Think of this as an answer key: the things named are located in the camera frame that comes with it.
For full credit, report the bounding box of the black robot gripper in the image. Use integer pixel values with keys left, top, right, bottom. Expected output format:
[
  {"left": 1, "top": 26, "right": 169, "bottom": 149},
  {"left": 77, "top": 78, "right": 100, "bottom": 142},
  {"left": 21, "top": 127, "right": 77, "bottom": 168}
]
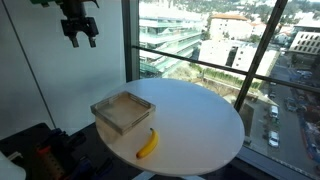
[{"left": 60, "top": 0, "right": 99, "bottom": 48}]

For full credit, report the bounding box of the yellow banana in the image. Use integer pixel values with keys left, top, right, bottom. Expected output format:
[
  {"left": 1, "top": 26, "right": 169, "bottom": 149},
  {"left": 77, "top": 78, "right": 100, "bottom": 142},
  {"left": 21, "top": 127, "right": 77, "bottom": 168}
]
[{"left": 136, "top": 128, "right": 159, "bottom": 159}]

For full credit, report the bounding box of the shallow wooden tray box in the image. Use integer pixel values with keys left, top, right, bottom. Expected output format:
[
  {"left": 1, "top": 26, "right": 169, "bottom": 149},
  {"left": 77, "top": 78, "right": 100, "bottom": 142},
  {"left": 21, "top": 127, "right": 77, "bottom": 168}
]
[{"left": 91, "top": 91, "right": 156, "bottom": 135}]

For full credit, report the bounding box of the black window railing bar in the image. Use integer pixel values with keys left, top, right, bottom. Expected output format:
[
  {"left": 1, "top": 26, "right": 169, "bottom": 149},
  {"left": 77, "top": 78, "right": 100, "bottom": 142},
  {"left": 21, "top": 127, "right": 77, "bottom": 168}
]
[{"left": 131, "top": 45, "right": 320, "bottom": 93}]

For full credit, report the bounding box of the round white table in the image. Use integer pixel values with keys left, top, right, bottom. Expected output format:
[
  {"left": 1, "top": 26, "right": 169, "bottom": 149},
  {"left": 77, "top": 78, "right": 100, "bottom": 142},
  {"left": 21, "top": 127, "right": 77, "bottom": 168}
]
[{"left": 96, "top": 78, "right": 244, "bottom": 179}]

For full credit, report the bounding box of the white rounded object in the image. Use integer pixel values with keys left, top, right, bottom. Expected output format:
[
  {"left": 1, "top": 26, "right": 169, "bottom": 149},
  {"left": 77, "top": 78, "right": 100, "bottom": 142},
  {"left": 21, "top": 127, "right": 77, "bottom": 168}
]
[{"left": 0, "top": 151, "right": 26, "bottom": 180}]

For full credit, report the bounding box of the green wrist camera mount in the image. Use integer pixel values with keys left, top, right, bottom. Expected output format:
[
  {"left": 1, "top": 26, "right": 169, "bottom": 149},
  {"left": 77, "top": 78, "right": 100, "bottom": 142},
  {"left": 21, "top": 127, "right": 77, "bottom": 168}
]
[{"left": 30, "top": 0, "right": 63, "bottom": 7}]

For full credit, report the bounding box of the blue handled clamp tool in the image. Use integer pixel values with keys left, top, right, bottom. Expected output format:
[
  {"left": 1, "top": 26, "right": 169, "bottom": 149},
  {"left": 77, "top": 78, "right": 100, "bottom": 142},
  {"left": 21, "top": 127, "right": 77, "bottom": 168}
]
[{"left": 63, "top": 158, "right": 113, "bottom": 180}]

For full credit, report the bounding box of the orange handled clamp tool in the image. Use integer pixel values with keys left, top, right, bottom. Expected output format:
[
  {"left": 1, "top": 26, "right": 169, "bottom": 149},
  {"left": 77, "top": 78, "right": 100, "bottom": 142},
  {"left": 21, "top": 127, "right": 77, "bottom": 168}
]
[{"left": 36, "top": 146, "right": 65, "bottom": 180}]

